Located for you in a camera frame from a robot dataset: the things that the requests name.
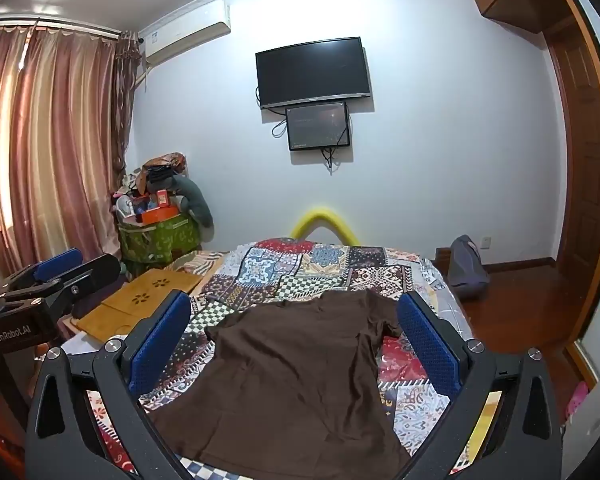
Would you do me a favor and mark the pink slipper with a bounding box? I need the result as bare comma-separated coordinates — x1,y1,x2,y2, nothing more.
565,380,591,417

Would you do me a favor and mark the black wall television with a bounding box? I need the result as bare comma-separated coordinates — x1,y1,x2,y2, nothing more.
255,36,372,110

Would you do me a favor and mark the grey plush toy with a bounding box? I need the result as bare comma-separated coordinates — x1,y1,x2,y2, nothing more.
172,175,214,226

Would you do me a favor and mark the white checked bed sheet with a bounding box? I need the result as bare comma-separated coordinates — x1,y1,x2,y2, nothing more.
415,255,476,341

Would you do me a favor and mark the orange box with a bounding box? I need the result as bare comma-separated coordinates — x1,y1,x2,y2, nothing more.
135,205,178,225

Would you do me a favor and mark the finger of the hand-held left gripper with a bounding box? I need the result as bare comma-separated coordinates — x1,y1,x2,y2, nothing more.
0,247,84,301
2,253,122,313

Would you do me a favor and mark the wooden folding board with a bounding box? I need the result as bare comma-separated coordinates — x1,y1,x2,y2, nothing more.
72,268,206,346

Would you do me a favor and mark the small black wall monitor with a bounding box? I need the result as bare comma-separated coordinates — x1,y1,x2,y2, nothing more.
286,101,351,152

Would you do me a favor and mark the green storage bag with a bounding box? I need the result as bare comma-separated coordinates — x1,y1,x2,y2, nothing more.
117,212,201,263

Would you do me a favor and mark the orange patterned cloth bag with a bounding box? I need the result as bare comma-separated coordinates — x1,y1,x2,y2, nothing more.
142,152,187,176

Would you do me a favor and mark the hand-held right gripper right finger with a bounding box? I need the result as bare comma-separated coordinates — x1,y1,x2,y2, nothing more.
396,290,566,480

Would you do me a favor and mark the white air conditioner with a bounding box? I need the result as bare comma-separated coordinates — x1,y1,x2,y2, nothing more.
141,0,232,67

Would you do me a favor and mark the brown patterned curtain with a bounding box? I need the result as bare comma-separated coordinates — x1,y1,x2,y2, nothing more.
112,30,141,196

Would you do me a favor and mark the wooden bed footboard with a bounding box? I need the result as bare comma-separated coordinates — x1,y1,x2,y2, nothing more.
435,246,453,278

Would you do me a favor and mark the patchwork printed blanket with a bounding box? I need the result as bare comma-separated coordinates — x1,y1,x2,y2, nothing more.
60,237,486,480

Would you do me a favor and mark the curtain rail valance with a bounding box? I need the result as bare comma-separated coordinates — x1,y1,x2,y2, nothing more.
0,16,122,40

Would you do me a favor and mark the wooden door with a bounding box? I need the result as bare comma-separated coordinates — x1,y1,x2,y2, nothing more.
545,15,600,281

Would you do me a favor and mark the grey bag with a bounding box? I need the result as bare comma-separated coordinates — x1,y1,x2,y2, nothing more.
447,234,491,302

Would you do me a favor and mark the pink striped curtain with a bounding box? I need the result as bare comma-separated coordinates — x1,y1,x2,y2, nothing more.
0,27,118,281

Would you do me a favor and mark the yellow foam tube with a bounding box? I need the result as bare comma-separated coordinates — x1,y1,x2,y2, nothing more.
290,206,362,248

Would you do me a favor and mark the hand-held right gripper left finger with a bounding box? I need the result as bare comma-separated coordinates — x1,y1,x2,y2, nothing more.
25,290,201,480

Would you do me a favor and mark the brown t-shirt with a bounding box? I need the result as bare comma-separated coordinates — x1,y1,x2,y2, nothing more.
147,290,413,480

